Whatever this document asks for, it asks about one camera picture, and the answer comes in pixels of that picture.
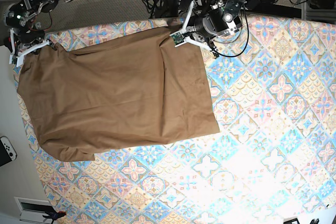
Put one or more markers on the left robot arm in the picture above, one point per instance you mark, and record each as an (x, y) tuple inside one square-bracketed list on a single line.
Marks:
[(234, 7)]

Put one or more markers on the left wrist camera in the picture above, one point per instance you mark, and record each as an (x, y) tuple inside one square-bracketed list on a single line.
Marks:
[(178, 38)]

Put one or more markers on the brown t-shirt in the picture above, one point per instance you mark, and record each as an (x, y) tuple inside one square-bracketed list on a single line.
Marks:
[(135, 90)]

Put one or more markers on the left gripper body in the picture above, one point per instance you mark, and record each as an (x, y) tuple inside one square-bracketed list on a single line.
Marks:
[(201, 30)]

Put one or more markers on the patterned tablecloth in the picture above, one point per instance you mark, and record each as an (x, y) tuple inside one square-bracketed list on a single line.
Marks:
[(274, 157)]

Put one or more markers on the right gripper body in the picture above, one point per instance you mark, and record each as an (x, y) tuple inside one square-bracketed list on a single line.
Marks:
[(23, 43)]

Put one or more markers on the white vent box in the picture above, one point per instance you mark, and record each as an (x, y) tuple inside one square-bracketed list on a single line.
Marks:
[(32, 210)]

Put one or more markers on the game console with white controller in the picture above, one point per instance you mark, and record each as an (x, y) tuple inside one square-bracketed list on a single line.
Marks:
[(7, 152)]

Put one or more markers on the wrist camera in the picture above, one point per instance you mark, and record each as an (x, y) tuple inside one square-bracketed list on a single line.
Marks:
[(178, 38), (16, 60)]

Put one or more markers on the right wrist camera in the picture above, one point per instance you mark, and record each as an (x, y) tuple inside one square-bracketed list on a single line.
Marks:
[(16, 60)]

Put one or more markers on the orange and black clamp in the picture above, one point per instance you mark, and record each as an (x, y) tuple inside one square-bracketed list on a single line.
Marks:
[(54, 215)]

